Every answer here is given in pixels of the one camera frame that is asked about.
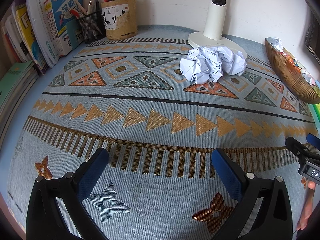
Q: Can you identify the black mesh pen holder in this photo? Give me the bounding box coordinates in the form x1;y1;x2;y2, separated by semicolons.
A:
77;10;107;45

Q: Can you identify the heap of papers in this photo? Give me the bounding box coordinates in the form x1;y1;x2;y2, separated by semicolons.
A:
266;37;285;52

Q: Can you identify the orange wrapper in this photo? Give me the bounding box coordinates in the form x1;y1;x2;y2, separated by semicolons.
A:
284;52;298;67

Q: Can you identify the bundle of pens and pencils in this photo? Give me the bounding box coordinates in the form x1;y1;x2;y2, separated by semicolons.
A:
68;0;101;19

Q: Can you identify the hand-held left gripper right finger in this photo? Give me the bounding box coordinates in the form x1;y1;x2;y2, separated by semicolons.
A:
211;148;293;240

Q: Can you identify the blue workbook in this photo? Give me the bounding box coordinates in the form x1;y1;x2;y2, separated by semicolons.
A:
48;0;84;57

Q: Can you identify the stack of green books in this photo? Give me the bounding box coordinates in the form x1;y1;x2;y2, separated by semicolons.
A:
0;60;39;137

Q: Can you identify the yellow book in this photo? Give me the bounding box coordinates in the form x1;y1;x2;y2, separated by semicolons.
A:
12;4;38;63

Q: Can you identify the dark monitor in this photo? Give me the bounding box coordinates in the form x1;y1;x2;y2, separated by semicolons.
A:
304;10;320;55

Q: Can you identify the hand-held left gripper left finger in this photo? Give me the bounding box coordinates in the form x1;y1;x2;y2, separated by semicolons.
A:
26;147;109;240

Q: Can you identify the person's right hand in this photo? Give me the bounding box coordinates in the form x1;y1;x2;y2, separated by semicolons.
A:
297;181;316;231

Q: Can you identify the woven brown basket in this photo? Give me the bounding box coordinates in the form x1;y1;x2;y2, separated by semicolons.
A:
265;37;320;105

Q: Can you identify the white desk lamp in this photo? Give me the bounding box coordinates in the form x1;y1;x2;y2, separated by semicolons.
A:
187;0;248;59

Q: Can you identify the green packet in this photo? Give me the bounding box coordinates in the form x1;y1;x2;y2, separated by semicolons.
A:
307;102;320;123

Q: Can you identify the row of books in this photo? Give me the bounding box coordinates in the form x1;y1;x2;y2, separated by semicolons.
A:
24;0;76;67

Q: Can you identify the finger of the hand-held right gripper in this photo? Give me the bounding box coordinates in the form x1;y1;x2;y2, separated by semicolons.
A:
306;133;320;153
285;137;312;159

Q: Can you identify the patterned blue mat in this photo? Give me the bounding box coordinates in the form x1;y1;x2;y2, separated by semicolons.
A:
6;24;320;240

